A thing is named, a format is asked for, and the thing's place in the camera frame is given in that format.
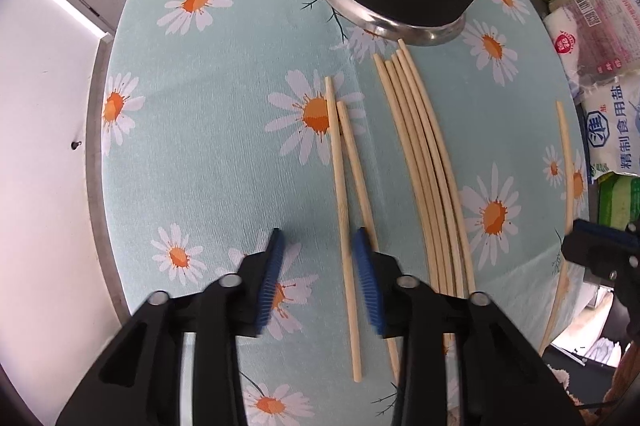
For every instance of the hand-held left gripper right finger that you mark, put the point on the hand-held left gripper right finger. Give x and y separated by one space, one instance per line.
365 286

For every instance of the white packet with pink label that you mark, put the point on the white packet with pink label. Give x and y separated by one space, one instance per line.
585 36

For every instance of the teal daisy print tablecloth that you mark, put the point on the teal daisy print tablecloth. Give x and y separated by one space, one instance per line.
225 156

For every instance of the brown plush toy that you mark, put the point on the brown plush toy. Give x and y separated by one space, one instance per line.
625 386

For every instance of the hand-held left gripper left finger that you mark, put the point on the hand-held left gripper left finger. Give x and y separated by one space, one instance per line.
272 276

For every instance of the wooden chopstick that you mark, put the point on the wooden chopstick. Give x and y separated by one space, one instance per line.
340 206
445 206
422 206
567 156
430 206
437 206
352 156
453 206

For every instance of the green and white box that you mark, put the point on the green and white box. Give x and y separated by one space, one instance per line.
617 198

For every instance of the white and blue salt bag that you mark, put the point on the white and blue salt bag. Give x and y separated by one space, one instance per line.
615 126

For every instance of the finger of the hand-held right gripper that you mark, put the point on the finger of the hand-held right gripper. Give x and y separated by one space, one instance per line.
595 251
634 227

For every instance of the small black wall knob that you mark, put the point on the small black wall knob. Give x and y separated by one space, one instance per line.
75 144

